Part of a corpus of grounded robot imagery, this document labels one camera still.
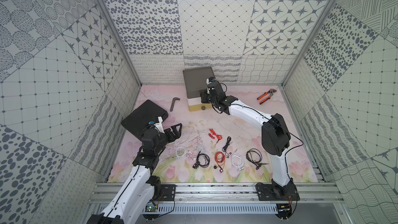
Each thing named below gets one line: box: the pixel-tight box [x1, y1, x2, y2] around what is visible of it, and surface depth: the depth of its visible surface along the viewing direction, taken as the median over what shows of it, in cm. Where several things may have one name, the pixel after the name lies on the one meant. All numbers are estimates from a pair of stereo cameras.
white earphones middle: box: [196, 141, 206, 153], surface depth 90 cm
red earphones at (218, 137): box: [208, 128, 223, 140], surface depth 95 cm
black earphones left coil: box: [192, 150, 211, 170], surface depth 85 cm
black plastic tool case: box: [120, 99, 169, 139], surface depth 100 cm
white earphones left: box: [174, 145, 193, 159], surface depth 88 cm
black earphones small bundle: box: [222, 136, 232, 152], surface depth 92 cm
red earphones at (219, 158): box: [213, 151, 226, 173], surface depth 86 cm
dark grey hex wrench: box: [169, 96, 181, 112], surface depth 113 cm
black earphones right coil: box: [246, 148, 269, 171], surface depth 87 cm
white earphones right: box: [231, 148, 245, 171], surface depth 85 cm
